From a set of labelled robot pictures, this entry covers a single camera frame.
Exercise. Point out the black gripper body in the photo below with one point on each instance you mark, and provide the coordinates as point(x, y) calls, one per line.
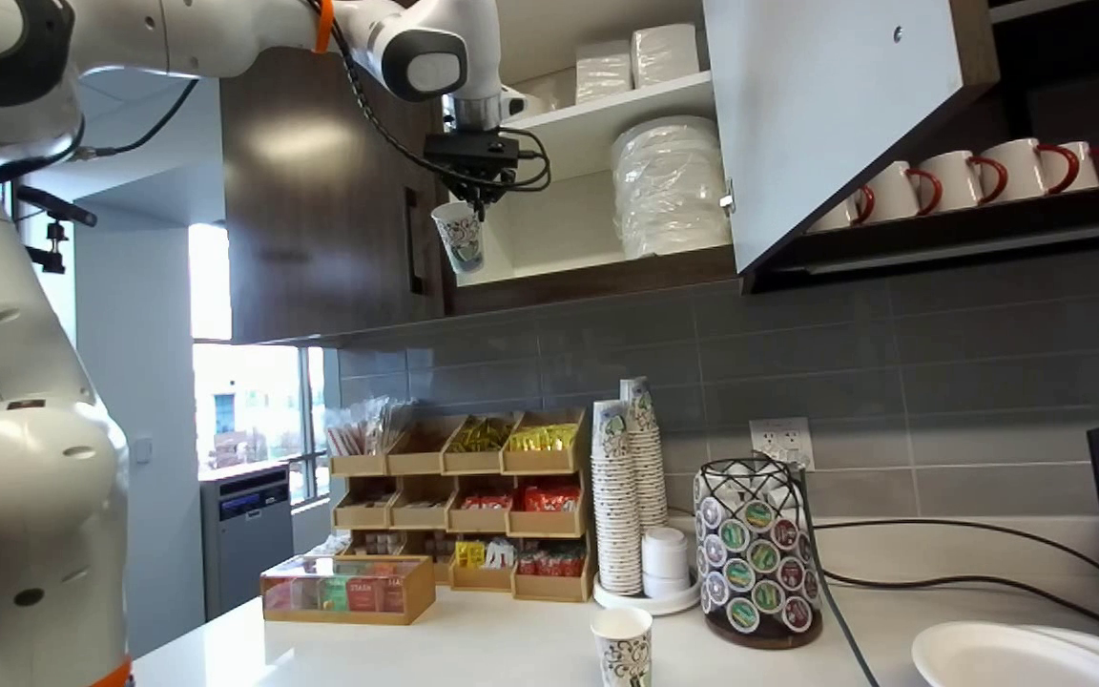
point(476, 158)

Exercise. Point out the printed paper cup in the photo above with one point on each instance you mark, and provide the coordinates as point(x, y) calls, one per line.
point(622, 651)
point(458, 242)

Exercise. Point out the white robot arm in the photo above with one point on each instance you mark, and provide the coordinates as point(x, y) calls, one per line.
point(18, 484)

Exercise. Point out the brown wooden cupboard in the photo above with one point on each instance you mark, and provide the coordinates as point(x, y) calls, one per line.
point(551, 231)

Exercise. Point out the brown cupboard door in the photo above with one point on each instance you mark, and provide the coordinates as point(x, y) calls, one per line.
point(320, 191)

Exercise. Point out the white open cupboard door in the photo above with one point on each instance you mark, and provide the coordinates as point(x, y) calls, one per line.
point(830, 116)

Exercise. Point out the wrapped paper plates pack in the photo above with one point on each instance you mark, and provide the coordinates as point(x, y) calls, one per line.
point(669, 191)

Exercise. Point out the wooden packet rack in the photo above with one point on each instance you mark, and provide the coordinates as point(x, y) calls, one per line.
point(543, 462)

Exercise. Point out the window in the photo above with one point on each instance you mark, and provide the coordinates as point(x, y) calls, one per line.
point(245, 405)

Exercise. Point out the tall paper cup stack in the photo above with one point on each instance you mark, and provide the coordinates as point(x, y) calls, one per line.
point(617, 499)
point(650, 446)

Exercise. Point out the wooden tea box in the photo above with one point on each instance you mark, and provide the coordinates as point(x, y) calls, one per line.
point(421, 591)

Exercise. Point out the short white lid stack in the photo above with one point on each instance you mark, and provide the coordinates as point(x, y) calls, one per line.
point(664, 559)

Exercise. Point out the grey dishwasher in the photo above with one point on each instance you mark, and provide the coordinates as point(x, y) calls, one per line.
point(245, 548)

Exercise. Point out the white round tray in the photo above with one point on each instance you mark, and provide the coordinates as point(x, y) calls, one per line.
point(675, 604)

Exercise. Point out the white plate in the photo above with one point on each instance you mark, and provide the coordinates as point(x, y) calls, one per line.
point(993, 660)

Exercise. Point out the white wall outlet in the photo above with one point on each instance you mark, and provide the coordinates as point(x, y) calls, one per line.
point(780, 446)

